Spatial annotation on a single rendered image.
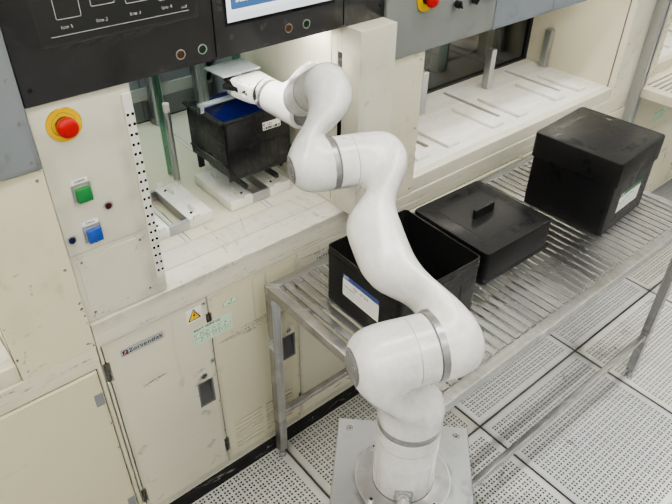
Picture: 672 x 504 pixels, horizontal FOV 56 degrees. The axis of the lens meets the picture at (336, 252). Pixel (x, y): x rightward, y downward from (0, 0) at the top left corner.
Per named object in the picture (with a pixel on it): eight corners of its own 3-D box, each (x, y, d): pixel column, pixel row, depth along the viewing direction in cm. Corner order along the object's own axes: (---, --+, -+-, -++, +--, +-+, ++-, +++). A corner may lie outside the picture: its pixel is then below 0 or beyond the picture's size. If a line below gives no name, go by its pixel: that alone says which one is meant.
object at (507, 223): (482, 286, 176) (490, 248, 168) (408, 236, 194) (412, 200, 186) (548, 247, 191) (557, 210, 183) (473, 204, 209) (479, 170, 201)
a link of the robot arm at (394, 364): (454, 436, 113) (473, 340, 99) (357, 465, 108) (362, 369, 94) (425, 387, 122) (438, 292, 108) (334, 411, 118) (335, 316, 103)
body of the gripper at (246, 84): (252, 112, 164) (229, 98, 171) (284, 102, 169) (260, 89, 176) (250, 84, 160) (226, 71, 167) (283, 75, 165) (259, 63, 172)
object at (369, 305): (325, 295, 172) (326, 244, 162) (401, 257, 186) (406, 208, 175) (395, 355, 155) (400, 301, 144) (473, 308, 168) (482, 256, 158)
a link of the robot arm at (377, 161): (394, 402, 107) (479, 378, 111) (412, 381, 97) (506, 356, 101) (312, 162, 128) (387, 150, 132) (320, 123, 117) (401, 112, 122)
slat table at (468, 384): (397, 590, 184) (422, 423, 138) (276, 453, 221) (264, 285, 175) (633, 375, 251) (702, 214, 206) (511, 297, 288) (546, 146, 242)
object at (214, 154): (226, 197, 179) (213, 88, 161) (190, 171, 192) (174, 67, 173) (296, 170, 191) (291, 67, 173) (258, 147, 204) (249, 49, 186)
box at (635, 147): (599, 238, 195) (623, 165, 180) (519, 201, 211) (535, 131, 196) (642, 204, 211) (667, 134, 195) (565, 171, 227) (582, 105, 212)
